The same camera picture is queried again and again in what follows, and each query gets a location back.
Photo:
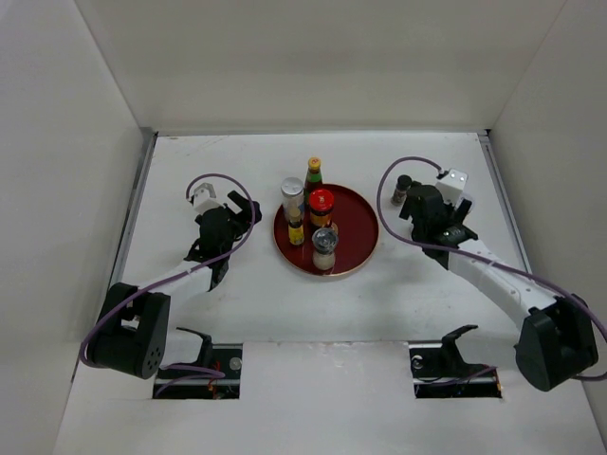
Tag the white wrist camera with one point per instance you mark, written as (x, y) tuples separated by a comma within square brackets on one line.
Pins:
[(451, 185), (204, 198)]

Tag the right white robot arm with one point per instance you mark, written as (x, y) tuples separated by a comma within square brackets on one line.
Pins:
[(556, 340)]

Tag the right aluminium table rail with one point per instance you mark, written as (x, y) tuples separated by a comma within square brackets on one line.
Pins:
[(509, 223)]

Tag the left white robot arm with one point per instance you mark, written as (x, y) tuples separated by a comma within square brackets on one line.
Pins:
[(131, 332)]

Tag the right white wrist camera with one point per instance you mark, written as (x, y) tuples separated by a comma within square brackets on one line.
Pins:
[(451, 185)]

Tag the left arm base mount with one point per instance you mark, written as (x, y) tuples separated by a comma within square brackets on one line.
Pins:
[(195, 367)]

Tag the silver-lid white spice jar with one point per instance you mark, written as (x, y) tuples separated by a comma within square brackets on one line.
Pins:
[(292, 189)]

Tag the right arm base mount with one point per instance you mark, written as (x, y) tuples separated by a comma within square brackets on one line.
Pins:
[(440, 372)]

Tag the red round tray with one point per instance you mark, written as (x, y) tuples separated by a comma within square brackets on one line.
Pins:
[(358, 232)]

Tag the red-lid dark sauce jar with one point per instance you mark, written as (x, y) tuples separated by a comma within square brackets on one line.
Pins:
[(321, 204)]

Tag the small yellow-label brown bottle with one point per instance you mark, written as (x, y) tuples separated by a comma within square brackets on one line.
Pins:
[(295, 227)]

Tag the aluminium table rail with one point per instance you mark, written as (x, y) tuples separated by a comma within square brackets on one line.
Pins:
[(509, 223), (149, 136)]

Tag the left aluminium table rail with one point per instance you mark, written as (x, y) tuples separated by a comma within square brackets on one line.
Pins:
[(149, 136)]

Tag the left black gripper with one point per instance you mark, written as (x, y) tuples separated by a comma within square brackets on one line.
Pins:
[(242, 205)]

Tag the green red sauce bottle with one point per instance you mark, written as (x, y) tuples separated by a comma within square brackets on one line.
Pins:
[(313, 178)]

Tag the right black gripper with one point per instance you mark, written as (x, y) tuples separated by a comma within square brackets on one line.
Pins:
[(457, 216)]

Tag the small black-lid pepper bottle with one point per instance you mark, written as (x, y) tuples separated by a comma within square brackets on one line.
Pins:
[(402, 184)]

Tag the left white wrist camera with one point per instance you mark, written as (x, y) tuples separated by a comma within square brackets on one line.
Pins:
[(204, 198)]

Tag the grey-cap white shaker bottle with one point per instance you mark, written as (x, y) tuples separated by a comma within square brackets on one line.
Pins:
[(324, 241)]

